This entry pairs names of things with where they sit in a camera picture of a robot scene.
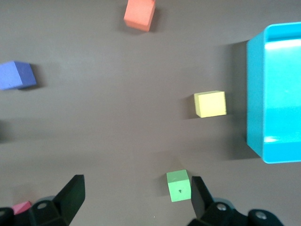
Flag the orange foam block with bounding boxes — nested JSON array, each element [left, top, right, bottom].
[[124, 0, 156, 32]]

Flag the red foam block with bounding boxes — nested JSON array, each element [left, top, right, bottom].
[[11, 201, 32, 215]]

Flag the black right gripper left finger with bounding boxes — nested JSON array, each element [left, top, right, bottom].
[[28, 174, 86, 226]]

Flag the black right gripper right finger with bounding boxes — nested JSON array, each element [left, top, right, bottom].
[[188, 176, 250, 226]]

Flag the yellow foam block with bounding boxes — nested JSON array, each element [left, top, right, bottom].
[[194, 90, 227, 118]]

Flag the cyan plastic bin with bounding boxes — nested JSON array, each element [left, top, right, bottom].
[[246, 22, 301, 165]]

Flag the green foam block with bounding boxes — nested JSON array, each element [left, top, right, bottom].
[[166, 169, 191, 202]]

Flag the purple foam block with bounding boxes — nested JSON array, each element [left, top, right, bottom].
[[0, 60, 37, 91]]

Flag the brown table cover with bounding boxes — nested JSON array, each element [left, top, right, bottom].
[[0, 0, 301, 226]]

